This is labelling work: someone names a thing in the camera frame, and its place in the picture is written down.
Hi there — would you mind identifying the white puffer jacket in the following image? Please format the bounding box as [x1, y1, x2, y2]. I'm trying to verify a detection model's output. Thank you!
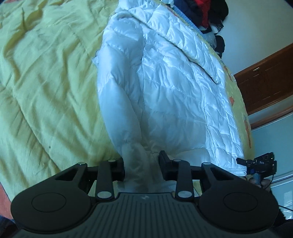
[93, 1, 246, 192]

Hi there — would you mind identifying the red and dark clothes heap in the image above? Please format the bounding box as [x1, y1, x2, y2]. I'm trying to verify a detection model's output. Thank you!
[173, 0, 229, 34]

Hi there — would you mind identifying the right hand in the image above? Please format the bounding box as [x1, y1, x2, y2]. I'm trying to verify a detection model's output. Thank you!
[240, 176, 271, 193]

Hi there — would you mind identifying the yellow cartoon bed quilt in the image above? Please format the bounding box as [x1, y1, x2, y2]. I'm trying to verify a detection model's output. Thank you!
[1, 1, 254, 199]

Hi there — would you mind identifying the brown wooden door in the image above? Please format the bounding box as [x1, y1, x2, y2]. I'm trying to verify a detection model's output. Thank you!
[234, 44, 292, 115]

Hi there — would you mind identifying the black bag by wall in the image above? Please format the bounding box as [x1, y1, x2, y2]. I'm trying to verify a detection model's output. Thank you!
[214, 35, 225, 58]

